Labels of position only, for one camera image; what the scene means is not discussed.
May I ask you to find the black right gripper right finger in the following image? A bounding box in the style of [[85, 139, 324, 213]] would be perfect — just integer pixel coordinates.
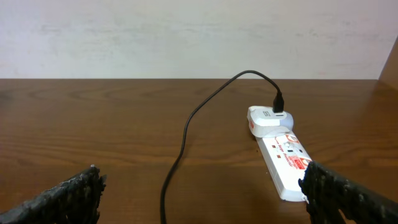
[[298, 161, 397, 224]]

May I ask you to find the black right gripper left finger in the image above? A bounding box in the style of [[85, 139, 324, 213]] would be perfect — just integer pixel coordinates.
[[1, 165, 106, 224]]

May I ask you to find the black USB charging cable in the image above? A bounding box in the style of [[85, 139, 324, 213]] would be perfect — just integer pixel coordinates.
[[160, 70, 285, 224]]

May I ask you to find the white power strip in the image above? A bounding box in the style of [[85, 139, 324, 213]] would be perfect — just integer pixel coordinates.
[[256, 132, 312, 202]]

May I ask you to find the white USB charger plug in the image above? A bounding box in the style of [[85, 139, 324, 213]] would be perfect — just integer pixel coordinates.
[[247, 106, 294, 138]]

